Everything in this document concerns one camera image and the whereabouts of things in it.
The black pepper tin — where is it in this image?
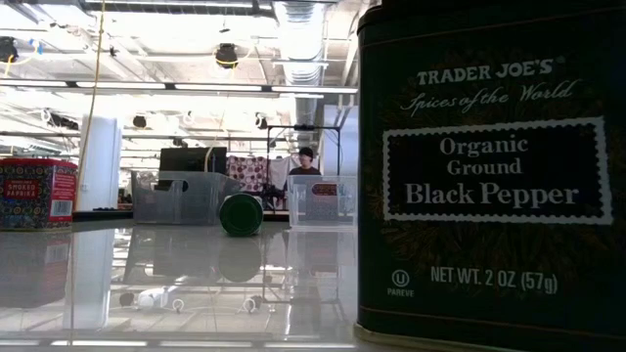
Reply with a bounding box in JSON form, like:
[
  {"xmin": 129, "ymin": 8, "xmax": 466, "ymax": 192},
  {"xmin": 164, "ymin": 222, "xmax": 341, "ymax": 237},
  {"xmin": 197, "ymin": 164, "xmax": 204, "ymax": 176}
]
[{"xmin": 352, "ymin": 0, "xmax": 626, "ymax": 352}]

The dark grey plastic bin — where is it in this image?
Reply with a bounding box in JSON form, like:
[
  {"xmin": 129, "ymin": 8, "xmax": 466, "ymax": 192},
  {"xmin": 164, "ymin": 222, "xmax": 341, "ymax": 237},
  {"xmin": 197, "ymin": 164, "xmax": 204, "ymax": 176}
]
[{"xmin": 129, "ymin": 169, "xmax": 242, "ymax": 227}]

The silver air duct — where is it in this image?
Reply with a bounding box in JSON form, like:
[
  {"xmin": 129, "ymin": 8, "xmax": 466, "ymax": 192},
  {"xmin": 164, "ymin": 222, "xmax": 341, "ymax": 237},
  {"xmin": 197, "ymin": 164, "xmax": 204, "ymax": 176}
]
[{"xmin": 272, "ymin": 0, "xmax": 328, "ymax": 148}]

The clear plastic bin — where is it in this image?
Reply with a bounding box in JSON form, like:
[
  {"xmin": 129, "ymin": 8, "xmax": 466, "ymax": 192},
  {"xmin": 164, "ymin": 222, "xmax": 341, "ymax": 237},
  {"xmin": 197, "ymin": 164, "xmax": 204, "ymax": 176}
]
[{"xmin": 287, "ymin": 174, "xmax": 359, "ymax": 232}]

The person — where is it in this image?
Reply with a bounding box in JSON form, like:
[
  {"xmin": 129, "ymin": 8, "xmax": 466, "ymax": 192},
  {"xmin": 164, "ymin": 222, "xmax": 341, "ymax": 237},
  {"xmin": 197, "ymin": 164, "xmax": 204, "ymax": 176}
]
[{"xmin": 288, "ymin": 146, "xmax": 323, "ymax": 176}]

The black monitor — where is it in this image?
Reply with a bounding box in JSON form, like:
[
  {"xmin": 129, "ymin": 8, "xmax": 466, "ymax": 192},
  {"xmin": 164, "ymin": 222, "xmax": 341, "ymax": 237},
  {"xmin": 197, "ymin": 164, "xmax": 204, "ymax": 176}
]
[{"xmin": 155, "ymin": 146, "xmax": 229, "ymax": 192}]

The black stand frame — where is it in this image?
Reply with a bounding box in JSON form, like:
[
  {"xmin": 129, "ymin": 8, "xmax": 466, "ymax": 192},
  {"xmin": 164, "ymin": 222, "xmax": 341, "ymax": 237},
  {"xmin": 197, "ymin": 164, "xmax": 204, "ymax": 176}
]
[{"xmin": 265, "ymin": 124, "xmax": 342, "ymax": 216}]

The white cloth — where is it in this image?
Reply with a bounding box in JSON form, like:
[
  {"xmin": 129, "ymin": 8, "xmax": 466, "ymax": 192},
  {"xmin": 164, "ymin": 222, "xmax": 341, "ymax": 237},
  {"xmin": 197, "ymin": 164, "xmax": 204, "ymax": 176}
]
[{"xmin": 267, "ymin": 155, "xmax": 295, "ymax": 192}]

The red dotted patterned cloth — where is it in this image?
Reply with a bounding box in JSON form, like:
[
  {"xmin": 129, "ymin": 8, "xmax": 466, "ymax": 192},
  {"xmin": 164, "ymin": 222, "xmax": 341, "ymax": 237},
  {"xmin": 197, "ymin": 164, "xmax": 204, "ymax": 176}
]
[{"xmin": 226, "ymin": 154, "xmax": 269, "ymax": 195}]

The green-lidded herb jar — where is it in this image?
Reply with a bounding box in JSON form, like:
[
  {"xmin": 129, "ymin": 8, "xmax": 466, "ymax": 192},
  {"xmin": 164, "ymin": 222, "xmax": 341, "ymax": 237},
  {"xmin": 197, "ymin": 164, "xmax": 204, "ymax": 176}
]
[{"xmin": 218, "ymin": 192, "xmax": 265, "ymax": 238}]

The black tripod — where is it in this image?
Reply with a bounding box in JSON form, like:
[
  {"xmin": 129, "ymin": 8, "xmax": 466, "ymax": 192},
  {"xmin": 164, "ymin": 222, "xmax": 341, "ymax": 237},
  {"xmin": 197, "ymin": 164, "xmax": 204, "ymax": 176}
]
[{"xmin": 258, "ymin": 183, "xmax": 288, "ymax": 212}]

